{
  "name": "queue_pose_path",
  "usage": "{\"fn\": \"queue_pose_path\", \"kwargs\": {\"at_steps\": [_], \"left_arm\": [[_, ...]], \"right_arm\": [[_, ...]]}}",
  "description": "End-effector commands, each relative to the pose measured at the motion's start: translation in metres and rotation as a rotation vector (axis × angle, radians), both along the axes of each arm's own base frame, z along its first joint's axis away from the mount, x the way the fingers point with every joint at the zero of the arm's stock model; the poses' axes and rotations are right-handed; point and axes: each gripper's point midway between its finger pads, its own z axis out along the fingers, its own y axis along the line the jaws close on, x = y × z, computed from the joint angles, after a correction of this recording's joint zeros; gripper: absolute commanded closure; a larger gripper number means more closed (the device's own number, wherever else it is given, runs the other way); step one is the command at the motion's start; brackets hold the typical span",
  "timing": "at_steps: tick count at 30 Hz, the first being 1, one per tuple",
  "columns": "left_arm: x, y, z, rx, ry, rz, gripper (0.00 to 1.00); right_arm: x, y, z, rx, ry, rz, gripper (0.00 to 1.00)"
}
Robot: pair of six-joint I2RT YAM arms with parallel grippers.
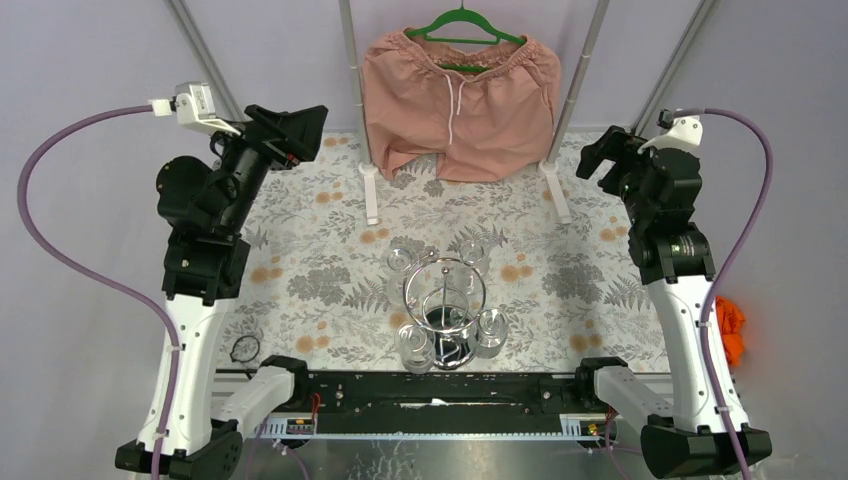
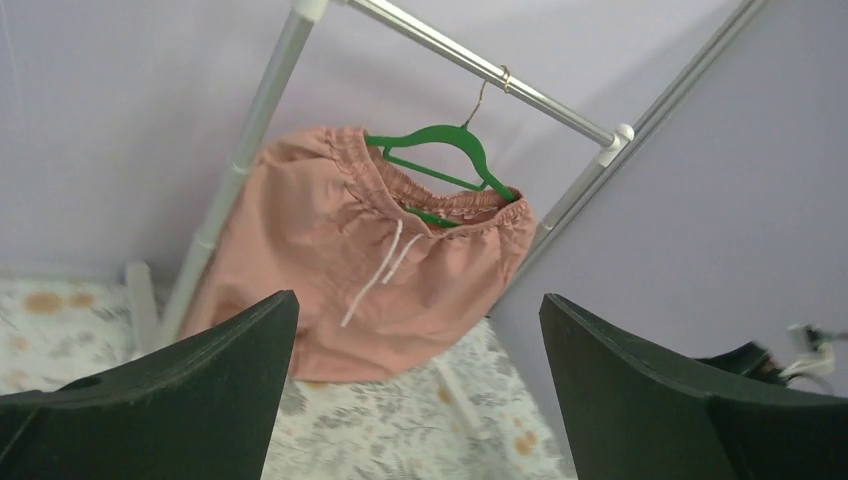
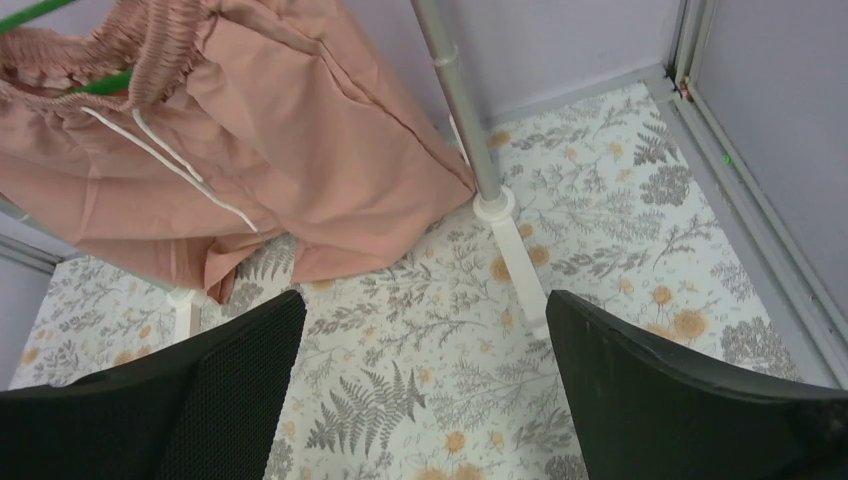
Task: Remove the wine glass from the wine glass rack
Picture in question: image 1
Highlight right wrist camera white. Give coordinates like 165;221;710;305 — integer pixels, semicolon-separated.
637;109;703;154

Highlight purple cable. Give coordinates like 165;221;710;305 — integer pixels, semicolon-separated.
17;104;181;480
675;107;775;480

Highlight orange cloth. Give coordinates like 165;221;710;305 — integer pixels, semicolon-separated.
715;296;746;368

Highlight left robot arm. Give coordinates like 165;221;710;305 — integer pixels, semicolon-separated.
115;95;328;479

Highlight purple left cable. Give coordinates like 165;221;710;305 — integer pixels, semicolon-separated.
17;104;181;480

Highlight small black ring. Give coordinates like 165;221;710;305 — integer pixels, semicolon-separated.
229;335;264;364

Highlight floral table mat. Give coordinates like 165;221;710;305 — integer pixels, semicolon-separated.
217;134;669;373

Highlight chrome wine glass rack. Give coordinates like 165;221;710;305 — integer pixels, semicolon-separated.
403;250;488;371

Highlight green clothes hanger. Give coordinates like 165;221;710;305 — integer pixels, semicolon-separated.
403;1;527;46

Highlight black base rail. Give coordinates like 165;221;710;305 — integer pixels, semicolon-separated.
273;371;608;438

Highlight pink shorts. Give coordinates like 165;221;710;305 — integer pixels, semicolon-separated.
362;30;562;182

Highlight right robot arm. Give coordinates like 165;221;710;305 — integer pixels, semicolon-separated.
573;126;772;479

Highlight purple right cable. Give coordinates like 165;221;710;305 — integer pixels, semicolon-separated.
675;107;775;480

